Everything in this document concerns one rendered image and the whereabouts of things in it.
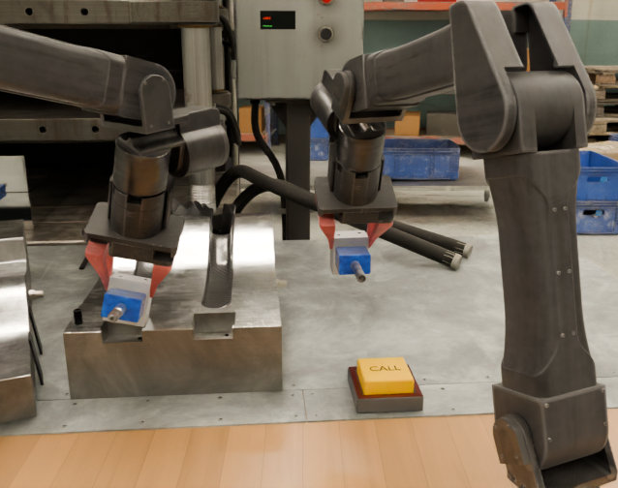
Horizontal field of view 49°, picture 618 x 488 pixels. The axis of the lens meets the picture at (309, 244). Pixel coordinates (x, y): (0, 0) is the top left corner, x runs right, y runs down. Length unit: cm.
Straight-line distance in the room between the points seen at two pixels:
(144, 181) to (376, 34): 677
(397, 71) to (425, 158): 390
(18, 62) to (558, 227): 47
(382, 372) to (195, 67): 87
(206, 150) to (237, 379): 29
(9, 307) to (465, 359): 62
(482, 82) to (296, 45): 110
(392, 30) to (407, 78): 675
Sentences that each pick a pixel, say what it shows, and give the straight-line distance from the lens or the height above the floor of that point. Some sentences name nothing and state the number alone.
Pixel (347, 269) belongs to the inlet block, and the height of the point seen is 93.
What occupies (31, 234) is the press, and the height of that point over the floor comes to 79.
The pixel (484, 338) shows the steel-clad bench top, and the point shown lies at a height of 80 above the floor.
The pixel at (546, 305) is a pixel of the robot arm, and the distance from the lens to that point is 57.
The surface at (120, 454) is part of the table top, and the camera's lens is 79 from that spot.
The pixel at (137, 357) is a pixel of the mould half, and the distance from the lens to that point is 86.
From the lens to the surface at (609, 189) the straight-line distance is 454.
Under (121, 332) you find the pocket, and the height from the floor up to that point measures 87.
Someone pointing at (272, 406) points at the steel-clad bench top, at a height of 80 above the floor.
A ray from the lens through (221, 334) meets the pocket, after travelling 88.
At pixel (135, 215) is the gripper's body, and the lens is 75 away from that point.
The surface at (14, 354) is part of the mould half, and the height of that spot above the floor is 86.
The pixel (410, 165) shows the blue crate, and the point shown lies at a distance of 460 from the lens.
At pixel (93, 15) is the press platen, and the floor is 126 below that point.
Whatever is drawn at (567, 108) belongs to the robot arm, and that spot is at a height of 118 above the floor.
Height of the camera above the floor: 124
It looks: 18 degrees down
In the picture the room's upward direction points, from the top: straight up
